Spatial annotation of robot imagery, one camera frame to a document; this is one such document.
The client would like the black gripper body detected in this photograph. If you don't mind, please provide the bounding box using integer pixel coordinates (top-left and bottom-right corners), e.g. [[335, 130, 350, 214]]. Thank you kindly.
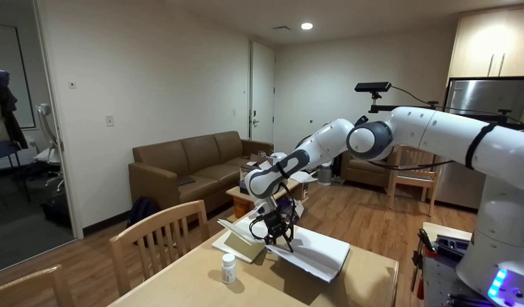
[[255, 198, 299, 239]]

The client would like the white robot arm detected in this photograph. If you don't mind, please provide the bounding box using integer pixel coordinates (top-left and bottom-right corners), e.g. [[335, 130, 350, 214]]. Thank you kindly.
[[246, 106, 524, 307]]

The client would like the wooden coffee table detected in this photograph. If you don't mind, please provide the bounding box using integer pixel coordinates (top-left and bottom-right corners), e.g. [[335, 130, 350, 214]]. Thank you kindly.
[[228, 180, 308, 217]]

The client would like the white pill bottle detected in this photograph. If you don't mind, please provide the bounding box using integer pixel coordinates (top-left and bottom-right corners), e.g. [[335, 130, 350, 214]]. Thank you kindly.
[[222, 255, 236, 285]]

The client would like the white door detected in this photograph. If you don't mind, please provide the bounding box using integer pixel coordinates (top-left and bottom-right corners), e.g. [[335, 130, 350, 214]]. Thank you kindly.
[[251, 43, 275, 144]]

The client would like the brown leather sofa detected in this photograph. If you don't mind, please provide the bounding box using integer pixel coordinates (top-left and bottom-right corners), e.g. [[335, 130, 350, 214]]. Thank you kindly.
[[129, 132, 274, 212]]

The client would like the wooden dining chair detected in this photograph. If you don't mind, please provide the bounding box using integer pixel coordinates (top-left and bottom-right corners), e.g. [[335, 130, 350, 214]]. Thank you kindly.
[[110, 200, 210, 296]]

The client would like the dark blue backpack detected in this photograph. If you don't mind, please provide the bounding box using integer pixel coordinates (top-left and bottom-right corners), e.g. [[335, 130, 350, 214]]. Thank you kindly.
[[129, 198, 159, 226]]

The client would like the wooden chair in background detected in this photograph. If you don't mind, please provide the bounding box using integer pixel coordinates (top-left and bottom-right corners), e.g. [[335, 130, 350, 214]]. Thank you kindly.
[[390, 147, 439, 215]]

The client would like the wooden side cart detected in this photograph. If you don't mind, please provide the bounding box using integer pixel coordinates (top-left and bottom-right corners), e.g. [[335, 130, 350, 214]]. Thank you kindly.
[[410, 222, 477, 307]]

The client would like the ceiling light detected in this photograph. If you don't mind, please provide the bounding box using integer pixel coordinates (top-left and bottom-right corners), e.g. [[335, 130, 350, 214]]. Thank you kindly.
[[301, 23, 315, 31]]

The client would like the wooden chair near corner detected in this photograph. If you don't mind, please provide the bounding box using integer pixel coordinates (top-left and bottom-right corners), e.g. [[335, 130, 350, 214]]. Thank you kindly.
[[0, 265, 76, 307]]

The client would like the stainless steel refrigerator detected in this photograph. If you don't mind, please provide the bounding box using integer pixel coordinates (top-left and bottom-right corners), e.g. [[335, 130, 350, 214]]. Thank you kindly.
[[437, 77, 524, 210]]

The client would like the black camera on stand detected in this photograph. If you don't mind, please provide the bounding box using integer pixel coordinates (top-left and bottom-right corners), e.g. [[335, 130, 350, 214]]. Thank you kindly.
[[356, 82, 391, 94]]

